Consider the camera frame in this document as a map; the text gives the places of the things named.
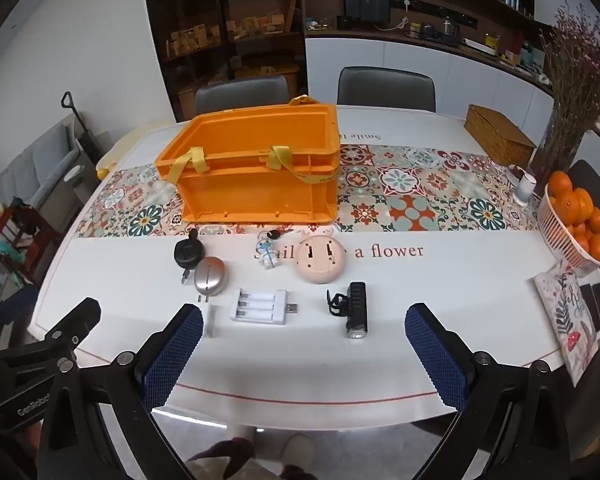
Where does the silver oval case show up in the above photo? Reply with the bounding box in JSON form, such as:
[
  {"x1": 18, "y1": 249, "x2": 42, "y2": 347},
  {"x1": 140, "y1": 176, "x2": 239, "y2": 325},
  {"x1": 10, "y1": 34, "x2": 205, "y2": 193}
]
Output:
[{"x1": 181, "y1": 256, "x2": 229, "y2": 295}]

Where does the white counter cabinet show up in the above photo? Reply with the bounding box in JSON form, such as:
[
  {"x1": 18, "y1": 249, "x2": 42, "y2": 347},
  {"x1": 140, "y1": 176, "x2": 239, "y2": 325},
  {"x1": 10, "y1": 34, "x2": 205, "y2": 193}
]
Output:
[{"x1": 305, "y1": 35, "x2": 556, "y2": 126}]

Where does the white cup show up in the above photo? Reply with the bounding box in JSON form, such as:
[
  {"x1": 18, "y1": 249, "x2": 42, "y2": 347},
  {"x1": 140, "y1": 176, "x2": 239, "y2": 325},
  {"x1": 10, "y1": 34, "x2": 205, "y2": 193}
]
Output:
[{"x1": 516, "y1": 172, "x2": 537, "y2": 204}]

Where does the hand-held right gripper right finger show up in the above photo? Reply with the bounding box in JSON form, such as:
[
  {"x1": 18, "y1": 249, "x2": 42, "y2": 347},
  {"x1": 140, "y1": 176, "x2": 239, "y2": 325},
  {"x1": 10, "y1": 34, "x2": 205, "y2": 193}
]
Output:
[{"x1": 405, "y1": 303, "x2": 573, "y2": 480}]

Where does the glass door cabinet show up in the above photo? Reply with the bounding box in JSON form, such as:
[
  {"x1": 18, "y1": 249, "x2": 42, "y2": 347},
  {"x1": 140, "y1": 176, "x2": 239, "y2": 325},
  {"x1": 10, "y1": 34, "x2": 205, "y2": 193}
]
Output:
[{"x1": 141, "y1": 0, "x2": 308, "y2": 123}]

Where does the wicker box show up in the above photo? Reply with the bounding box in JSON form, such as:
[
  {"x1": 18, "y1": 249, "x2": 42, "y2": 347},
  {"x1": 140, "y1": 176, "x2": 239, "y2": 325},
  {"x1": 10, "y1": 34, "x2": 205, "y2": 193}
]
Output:
[{"x1": 464, "y1": 104, "x2": 537, "y2": 167}]

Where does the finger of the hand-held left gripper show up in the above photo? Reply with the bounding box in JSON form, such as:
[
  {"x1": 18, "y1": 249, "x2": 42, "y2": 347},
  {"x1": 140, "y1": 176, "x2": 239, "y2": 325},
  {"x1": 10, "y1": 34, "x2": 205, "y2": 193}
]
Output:
[{"x1": 44, "y1": 298, "x2": 102, "y2": 361}]

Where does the black handle trolley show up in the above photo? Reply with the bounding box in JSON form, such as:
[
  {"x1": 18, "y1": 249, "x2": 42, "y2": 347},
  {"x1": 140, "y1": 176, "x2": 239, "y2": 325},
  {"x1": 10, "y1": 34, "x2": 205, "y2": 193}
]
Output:
[{"x1": 61, "y1": 91, "x2": 106, "y2": 161}]

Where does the round wooden deer ornament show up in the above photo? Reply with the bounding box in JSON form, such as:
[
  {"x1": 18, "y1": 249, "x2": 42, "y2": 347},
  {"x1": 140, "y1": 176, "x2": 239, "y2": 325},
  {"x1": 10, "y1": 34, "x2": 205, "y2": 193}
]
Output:
[{"x1": 294, "y1": 230, "x2": 344, "y2": 286}]

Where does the white plug adapter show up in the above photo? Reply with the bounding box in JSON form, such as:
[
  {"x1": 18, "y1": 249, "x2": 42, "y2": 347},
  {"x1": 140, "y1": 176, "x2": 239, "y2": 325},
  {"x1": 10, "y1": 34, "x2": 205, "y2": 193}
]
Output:
[{"x1": 198, "y1": 296, "x2": 218, "y2": 338}]

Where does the white battery charger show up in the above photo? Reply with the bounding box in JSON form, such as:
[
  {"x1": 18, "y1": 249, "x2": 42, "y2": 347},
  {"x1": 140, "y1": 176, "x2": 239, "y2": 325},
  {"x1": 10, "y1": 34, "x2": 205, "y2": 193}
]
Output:
[{"x1": 229, "y1": 287, "x2": 299, "y2": 324}]

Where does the grey dining chair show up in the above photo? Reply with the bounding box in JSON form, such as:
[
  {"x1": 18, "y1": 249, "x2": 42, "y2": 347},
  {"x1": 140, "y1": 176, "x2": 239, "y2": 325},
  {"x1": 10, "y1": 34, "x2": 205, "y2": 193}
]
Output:
[
  {"x1": 337, "y1": 66, "x2": 437, "y2": 113},
  {"x1": 195, "y1": 75, "x2": 291, "y2": 116}
]

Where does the dried flower bouquet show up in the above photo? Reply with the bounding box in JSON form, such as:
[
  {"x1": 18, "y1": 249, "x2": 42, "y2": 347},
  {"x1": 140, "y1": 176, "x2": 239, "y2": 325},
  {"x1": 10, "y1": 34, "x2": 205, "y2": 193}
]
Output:
[{"x1": 537, "y1": 2, "x2": 600, "y2": 136}]

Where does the wooden chair with clothes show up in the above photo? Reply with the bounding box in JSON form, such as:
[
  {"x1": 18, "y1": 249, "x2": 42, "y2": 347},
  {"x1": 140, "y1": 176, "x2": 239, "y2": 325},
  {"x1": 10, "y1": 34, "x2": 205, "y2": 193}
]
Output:
[{"x1": 0, "y1": 200, "x2": 61, "y2": 281}]

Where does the pile of oranges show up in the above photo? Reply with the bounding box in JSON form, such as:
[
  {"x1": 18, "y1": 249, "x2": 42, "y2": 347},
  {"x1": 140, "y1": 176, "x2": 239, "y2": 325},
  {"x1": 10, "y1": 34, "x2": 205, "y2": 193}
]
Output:
[{"x1": 547, "y1": 170, "x2": 600, "y2": 263}]

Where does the white plastic basket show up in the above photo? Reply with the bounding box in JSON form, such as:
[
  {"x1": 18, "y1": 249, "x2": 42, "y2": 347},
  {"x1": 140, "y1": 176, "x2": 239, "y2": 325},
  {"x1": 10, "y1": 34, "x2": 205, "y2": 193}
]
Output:
[{"x1": 536, "y1": 182, "x2": 600, "y2": 267}]

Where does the grey sofa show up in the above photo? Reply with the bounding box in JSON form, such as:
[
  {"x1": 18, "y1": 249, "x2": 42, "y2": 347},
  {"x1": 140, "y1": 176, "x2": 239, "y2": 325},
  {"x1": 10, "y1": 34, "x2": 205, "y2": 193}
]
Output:
[{"x1": 0, "y1": 122, "x2": 101, "y2": 211}]

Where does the white figurine keychain with key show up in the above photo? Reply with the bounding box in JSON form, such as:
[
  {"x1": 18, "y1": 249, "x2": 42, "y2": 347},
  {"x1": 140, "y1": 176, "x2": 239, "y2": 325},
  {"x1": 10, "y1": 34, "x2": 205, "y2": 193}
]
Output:
[{"x1": 256, "y1": 228, "x2": 295, "y2": 270}]

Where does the glass vase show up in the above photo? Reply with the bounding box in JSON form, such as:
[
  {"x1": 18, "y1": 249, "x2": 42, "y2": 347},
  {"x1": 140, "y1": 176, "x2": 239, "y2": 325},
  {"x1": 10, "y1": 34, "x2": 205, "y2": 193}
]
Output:
[{"x1": 527, "y1": 110, "x2": 597, "y2": 196}]

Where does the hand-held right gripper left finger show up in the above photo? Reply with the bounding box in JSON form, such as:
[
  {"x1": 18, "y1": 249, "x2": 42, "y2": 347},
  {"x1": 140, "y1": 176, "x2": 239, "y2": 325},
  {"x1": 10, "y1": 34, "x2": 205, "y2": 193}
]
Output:
[{"x1": 37, "y1": 304, "x2": 204, "y2": 480}]

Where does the patterned table runner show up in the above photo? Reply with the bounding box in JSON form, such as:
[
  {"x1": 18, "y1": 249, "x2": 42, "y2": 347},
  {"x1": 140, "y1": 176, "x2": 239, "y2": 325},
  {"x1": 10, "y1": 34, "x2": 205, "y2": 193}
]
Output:
[{"x1": 75, "y1": 144, "x2": 543, "y2": 238}]

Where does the orange plastic crate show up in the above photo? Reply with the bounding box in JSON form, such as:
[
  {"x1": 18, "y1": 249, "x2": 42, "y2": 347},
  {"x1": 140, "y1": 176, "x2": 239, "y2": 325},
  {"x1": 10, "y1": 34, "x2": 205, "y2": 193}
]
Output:
[{"x1": 155, "y1": 96, "x2": 341, "y2": 225}]

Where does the black bike light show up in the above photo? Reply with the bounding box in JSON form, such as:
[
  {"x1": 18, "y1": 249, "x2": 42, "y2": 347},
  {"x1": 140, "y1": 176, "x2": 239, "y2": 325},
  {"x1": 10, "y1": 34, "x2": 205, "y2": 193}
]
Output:
[{"x1": 326, "y1": 281, "x2": 368, "y2": 339}]

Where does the black retractable reel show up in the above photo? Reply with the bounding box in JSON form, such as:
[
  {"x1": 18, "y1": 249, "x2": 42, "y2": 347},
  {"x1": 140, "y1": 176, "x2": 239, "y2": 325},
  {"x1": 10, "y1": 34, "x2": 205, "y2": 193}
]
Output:
[{"x1": 174, "y1": 228, "x2": 204, "y2": 268}]

